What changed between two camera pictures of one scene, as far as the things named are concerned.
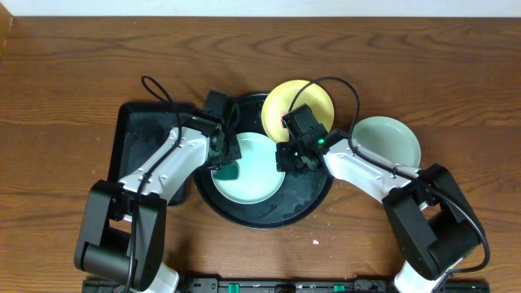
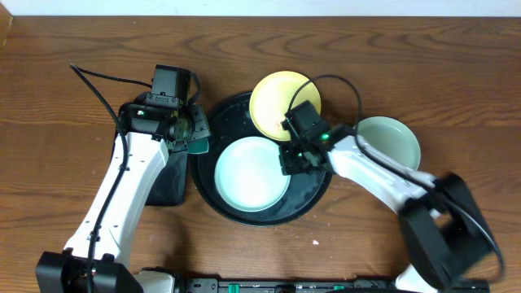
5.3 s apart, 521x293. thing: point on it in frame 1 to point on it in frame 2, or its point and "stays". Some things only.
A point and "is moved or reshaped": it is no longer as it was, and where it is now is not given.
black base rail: x=282 y=286 stays
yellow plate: x=280 y=99 is moved or reshaped
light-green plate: x=389 y=137 stays
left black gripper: x=228 y=154 to x=199 y=124
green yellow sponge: x=229 y=171 is moved or reshaped
